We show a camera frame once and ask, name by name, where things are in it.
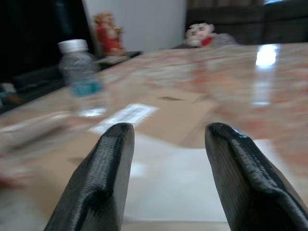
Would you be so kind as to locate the black TV console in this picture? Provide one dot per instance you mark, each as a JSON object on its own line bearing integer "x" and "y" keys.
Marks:
{"x": 38, "y": 81}

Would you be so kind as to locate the clear plastic water bottle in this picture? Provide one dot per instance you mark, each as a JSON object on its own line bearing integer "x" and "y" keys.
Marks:
{"x": 80, "y": 72}

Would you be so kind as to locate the white plush toy red scarf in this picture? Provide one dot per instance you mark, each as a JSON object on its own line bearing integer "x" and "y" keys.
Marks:
{"x": 198, "y": 34}

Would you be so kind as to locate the red and gold figurine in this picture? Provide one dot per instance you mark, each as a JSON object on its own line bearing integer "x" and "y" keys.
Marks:
{"x": 109, "y": 36}

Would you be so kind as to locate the black television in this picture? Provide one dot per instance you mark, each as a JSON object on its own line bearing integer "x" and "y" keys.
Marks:
{"x": 36, "y": 31}

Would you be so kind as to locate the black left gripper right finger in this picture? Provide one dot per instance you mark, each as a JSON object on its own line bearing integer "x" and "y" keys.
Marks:
{"x": 243, "y": 187}

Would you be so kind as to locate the brown cardboard sheet white label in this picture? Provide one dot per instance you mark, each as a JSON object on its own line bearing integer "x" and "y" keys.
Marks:
{"x": 168, "y": 115}

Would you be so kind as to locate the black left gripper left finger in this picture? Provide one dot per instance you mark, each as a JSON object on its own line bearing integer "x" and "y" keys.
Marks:
{"x": 101, "y": 183}

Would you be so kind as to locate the dark sofa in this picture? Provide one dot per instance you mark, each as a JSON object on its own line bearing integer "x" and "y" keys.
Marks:
{"x": 252, "y": 21}

